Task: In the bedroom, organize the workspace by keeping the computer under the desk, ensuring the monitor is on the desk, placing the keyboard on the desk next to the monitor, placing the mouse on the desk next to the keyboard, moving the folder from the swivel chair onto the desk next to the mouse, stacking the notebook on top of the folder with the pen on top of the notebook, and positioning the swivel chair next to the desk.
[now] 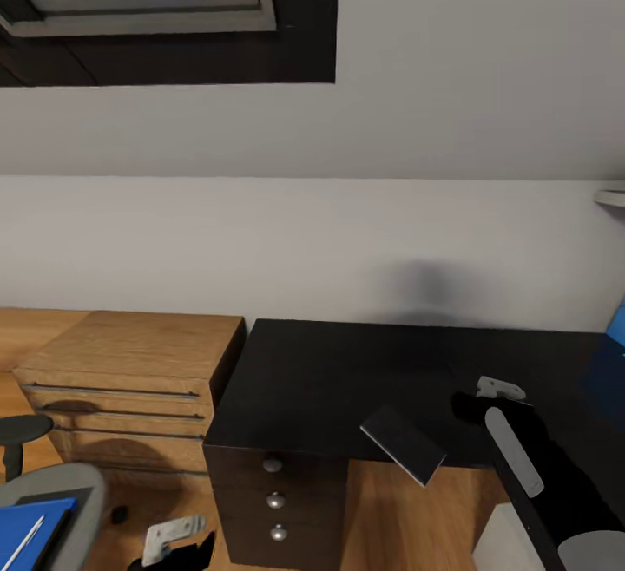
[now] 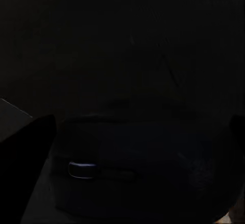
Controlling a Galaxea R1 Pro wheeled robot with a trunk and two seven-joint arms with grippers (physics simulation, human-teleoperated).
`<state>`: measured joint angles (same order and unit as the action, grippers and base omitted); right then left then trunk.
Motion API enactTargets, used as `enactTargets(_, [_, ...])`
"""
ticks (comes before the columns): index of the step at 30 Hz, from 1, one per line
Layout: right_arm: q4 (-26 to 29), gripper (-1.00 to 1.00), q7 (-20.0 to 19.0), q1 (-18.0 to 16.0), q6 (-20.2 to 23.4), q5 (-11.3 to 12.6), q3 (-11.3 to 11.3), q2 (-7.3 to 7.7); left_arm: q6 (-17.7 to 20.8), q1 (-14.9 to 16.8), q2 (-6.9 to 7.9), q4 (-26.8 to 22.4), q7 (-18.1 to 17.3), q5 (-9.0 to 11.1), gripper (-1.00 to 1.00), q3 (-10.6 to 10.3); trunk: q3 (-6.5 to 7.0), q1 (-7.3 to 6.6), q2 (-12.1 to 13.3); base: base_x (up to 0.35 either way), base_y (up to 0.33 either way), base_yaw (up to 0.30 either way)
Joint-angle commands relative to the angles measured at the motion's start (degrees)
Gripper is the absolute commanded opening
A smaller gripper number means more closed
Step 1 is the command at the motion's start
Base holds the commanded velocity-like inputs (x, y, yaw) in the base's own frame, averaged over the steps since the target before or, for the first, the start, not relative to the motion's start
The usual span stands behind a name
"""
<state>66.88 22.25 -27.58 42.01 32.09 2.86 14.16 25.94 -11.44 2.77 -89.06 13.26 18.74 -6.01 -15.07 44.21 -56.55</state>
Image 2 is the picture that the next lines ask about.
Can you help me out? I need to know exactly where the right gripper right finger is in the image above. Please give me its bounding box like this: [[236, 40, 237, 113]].
[[229, 114, 245, 157]]

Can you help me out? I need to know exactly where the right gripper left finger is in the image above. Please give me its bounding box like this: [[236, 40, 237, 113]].
[[0, 115, 57, 224]]

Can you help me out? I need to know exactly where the mouse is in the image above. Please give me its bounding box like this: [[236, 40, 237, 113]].
[[47, 97, 245, 224]]

